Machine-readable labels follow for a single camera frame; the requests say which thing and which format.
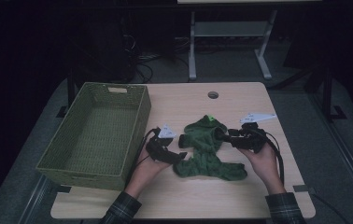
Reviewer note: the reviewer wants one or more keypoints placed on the grey tape piece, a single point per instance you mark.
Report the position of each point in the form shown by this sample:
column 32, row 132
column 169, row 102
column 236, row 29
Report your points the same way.
column 301, row 188

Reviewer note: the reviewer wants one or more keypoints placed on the white metal table frame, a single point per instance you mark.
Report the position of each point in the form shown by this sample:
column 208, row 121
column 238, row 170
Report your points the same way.
column 230, row 29

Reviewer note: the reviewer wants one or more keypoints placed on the person's right hand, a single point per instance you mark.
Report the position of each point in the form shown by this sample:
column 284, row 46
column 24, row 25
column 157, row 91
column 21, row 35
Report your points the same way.
column 266, row 168

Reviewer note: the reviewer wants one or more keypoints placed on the green woven basket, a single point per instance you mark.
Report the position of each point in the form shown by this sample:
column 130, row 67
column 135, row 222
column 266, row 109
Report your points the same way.
column 100, row 137

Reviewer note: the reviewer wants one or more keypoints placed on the black metal stand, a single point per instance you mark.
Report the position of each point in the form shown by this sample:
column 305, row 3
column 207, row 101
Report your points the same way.
column 327, row 93

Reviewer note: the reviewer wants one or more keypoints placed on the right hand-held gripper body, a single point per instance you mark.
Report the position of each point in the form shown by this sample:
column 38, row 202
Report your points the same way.
column 249, row 138

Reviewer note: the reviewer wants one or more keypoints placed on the round grey table grommet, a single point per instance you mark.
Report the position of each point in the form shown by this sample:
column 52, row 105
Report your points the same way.
column 213, row 95

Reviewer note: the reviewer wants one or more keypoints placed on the green fleece pet garment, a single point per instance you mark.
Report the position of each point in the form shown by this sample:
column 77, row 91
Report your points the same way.
column 207, row 152

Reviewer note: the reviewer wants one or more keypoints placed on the person's left hand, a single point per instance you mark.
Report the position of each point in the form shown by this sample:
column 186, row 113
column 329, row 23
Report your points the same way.
column 148, row 174

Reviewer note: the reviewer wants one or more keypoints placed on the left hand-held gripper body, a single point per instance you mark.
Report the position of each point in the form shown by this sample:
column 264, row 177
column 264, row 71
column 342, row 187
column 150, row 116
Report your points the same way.
column 160, row 149

